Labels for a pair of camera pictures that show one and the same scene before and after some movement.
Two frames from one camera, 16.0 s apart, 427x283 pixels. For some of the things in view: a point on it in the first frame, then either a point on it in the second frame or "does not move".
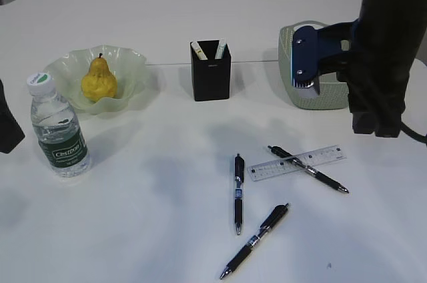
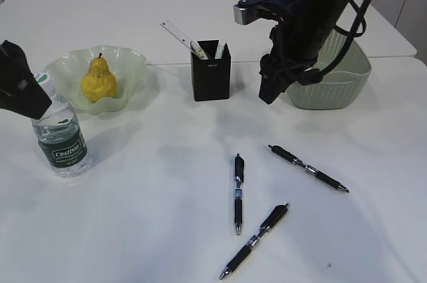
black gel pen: [239, 175] does not move
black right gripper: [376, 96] → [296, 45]
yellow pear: [99, 83] does not move
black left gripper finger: [11, 133] → [20, 90]
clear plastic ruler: [280, 166] → [177, 33]
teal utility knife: [221, 49] does not move
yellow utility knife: [199, 52] does not move
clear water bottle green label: [57, 129] does not move
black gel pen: [317, 175] does not move
